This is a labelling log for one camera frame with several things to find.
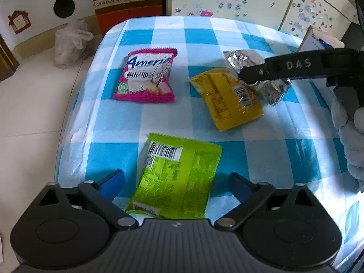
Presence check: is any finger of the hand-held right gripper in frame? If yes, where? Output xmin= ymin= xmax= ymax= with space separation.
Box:
xmin=237 ymin=57 xmax=269 ymax=86

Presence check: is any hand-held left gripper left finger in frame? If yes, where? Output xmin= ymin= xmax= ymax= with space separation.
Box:
xmin=34 ymin=169 xmax=140 ymax=229

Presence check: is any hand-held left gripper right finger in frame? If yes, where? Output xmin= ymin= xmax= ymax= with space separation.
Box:
xmin=213 ymin=172 xmax=325 ymax=229

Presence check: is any white printed cardboard box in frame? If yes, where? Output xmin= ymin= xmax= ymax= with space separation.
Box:
xmin=300 ymin=25 xmax=346 ymax=52

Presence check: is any silver foil snack packet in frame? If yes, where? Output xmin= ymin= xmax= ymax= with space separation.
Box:
xmin=222 ymin=49 xmax=292 ymax=107

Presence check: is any green snack packet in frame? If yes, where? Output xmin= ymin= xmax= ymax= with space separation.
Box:
xmin=125 ymin=133 xmax=223 ymax=219

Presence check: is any person's right hand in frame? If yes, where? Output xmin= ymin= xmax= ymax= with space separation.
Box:
xmin=330 ymin=87 xmax=364 ymax=194

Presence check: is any yellow snack packet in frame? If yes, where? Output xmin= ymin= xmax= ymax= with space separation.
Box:
xmin=189 ymin=68 xmax=264 ymax=132

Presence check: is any black box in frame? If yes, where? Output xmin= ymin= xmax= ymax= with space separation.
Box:
xmin=340 ymin=0 xmax=364 ymax=49

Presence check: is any blue checked tablecloth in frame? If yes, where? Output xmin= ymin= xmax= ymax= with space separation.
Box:
xmin=55 ymin=15 xmax=364 ymax=273

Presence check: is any pink snack packet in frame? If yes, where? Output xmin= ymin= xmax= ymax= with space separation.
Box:
xmin=113 ymin=48 xmax=178 ymax=104

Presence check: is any brown patterned carton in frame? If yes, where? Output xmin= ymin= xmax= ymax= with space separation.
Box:
xmin=93 ymin=0 xmax=167 ymax=37

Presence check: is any clear plastic bag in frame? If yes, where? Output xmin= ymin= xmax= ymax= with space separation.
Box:
xmin=54 ymin=19 xmax=94 ymax=69

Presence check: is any wooden door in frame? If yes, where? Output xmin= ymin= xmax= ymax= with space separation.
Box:
xmin=0 ymin=33 xmax=20 ymax=81

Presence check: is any house-shaped wall sticker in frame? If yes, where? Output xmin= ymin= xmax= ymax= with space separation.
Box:
xmin=8 ymin=10 xmax=31 ymax=35

